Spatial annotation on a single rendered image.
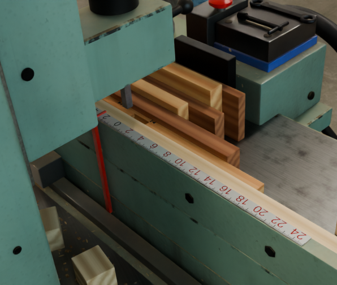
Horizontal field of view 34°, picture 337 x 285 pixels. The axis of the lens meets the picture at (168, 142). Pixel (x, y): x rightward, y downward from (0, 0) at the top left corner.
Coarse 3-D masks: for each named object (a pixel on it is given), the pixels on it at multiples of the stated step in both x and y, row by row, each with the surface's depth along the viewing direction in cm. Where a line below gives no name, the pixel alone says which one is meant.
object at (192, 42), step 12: (180, 36) 68; (180, 48) 67; (192, 48) 65; (204, 48) 65; (180, 60) 68; (192, 60) 67; (204, 60) 65; (216, 60) 63; (228, 60) 62; (204, 72) 66; (216, 72) 64; (228, 72) 63; (228, 84) 64
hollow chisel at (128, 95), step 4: (124, 88) 62; (128, 88) 62; (120, 92) 63; (124, 92) 62; (128, 92) 62; (124, 96) 63; (128, 96) 63; (124, 100) 63; (128, 100) 63; (124, 104) 63; (128, 104) 63; (132, 104) 64; (128, 108) 64
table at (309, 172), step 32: (256, 128) 67; (288, 128) 67; (320, 128) 75; (96, 160) 66; (256, 160) 62; (288, 160) 62; (320, 160) 62; (128, 192) 64; (288, 192) 58; (320, 192) 57; (160, 224) 62; (192, 224) 56; (320, 224) 54; (224, 256) 54
